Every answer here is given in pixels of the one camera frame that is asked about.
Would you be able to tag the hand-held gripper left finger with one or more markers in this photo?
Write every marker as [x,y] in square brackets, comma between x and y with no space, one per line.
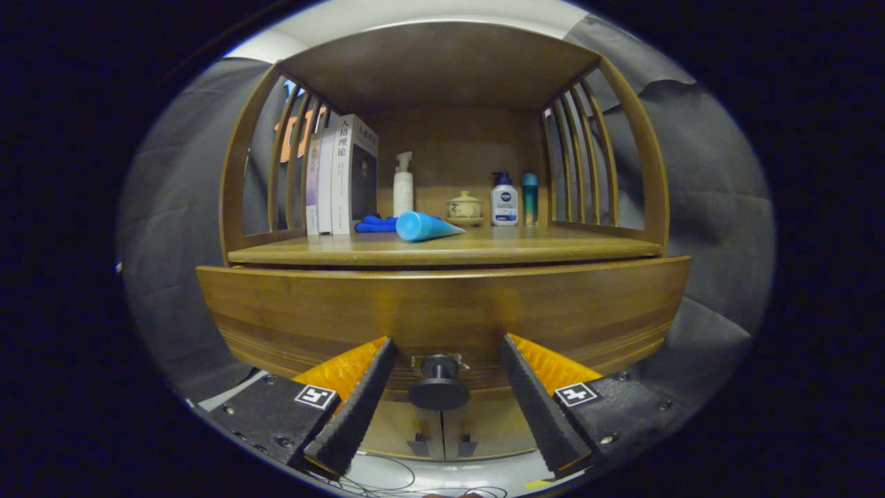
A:
[352,422]

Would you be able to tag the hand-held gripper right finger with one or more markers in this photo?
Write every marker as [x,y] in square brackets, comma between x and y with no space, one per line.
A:
[539,415]

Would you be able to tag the wooden drawer with black knob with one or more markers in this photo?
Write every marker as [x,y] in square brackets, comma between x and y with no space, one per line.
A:
[449,304]

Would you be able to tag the blue cosmetic tube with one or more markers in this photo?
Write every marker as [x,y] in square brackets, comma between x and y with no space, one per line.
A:
[422,226]

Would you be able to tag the wooden cabinet door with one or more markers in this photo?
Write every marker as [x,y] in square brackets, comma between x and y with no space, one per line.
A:
[491,429]
[394,429]

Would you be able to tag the wooden countertop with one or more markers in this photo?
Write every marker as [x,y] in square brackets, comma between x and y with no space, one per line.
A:
[553,242]

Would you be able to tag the wooden cabinet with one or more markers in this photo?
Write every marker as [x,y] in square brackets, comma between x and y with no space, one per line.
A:
[442,62]

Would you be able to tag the blue cloth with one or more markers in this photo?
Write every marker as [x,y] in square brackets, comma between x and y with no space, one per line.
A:
[373,224]

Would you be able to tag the white lotion bottle blue cap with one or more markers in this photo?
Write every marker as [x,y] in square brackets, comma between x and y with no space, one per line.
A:
[504,207]

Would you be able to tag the teal bottle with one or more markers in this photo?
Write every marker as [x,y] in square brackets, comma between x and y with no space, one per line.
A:
[529,200]

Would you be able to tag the lidded ceramic teacup with saucer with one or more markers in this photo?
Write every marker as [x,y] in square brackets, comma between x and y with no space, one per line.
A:
[464,207]

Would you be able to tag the white pump bottle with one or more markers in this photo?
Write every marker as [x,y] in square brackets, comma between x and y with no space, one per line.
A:
[403,194]

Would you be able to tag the white and purple book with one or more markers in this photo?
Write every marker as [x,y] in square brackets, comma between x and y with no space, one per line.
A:
[312,187]

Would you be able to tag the grey portrait cover book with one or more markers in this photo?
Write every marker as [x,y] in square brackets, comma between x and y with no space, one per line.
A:
[359,180]

